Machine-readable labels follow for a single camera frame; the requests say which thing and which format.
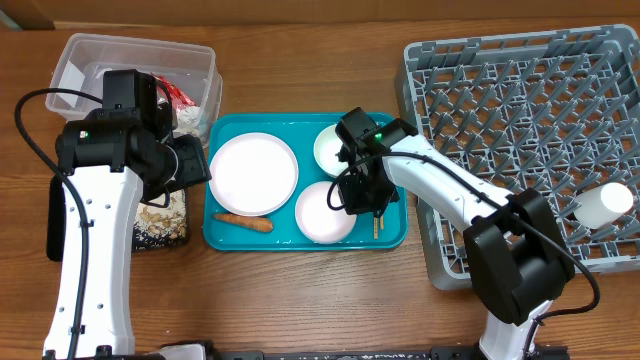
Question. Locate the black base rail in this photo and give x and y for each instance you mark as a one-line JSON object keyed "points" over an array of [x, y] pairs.
{"points": [[206, 350]]}

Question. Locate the red snack wrapper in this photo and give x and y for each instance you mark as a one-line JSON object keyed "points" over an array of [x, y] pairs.
{"points": [[180, 100]]}

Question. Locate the left wooden chopstick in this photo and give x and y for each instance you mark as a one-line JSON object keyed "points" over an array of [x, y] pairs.
{"points": [[375, 228]]}

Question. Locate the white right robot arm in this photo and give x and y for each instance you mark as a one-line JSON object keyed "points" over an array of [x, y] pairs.
{"points": [[517, 258]]}

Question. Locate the clear plastic waste bin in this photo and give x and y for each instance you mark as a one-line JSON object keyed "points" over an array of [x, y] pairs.
{"points": [[192, 68]]}

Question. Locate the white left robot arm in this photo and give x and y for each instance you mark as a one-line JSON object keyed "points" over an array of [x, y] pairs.
{"points": [[120, 155]]}

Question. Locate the white bowl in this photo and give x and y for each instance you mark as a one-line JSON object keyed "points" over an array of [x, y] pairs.
{"points": [[326, 149]]}

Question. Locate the teal serving tray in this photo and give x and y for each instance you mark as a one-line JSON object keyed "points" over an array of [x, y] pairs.
{"points": [[298, 131]]}

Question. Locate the white cup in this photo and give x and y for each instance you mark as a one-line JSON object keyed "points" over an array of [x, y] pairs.
{"points": [[603, 205]]}

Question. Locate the black tray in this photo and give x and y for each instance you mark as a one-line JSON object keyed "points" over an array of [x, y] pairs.
{"points": [[56, 223]]}

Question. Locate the carrot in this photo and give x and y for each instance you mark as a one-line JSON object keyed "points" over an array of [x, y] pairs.
{"points": [[259, 224]]}

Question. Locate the pink plate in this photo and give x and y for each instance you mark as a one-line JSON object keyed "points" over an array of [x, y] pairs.
{"points": [[253, 174]]}

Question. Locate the white tissue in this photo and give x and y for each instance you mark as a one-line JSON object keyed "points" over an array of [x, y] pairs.
{"points": [[188, 121]]}

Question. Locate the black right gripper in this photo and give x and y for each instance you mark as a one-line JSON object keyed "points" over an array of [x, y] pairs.
{"points": [[357, 206]]}

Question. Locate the grey dishwasher rack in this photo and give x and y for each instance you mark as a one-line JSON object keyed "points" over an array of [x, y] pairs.
{"points": [[556, 111]]}

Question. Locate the rice and peanuts food waste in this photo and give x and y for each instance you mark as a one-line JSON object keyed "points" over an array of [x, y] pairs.
{"points": [[162, 227]]}

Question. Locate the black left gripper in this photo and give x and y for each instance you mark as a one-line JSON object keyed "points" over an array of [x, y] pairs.
{"points": [[196, 168]]}

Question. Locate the pink bowl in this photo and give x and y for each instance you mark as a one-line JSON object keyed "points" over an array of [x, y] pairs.
{"points": [[317, 221]]}

